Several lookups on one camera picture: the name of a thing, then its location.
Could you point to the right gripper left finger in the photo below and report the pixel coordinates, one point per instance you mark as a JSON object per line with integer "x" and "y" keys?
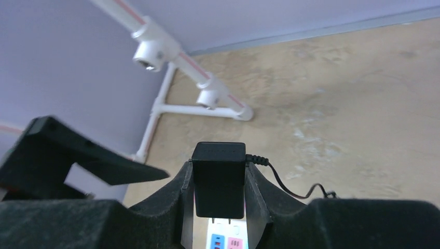
{"x": 163, "y": 220}

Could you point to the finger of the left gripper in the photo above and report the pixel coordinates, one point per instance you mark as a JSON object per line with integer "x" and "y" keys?
{"x": 39, "y": 161}

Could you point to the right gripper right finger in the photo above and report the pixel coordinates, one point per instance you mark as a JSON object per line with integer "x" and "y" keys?
{"x": 277, "y": 220}

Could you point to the white multicolour power strip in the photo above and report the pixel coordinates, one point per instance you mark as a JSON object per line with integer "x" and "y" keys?
{"x": 224, "y": 233}

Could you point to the black power adapter with switch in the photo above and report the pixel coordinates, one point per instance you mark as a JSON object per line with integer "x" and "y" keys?
{"x": 219, "y": 177}

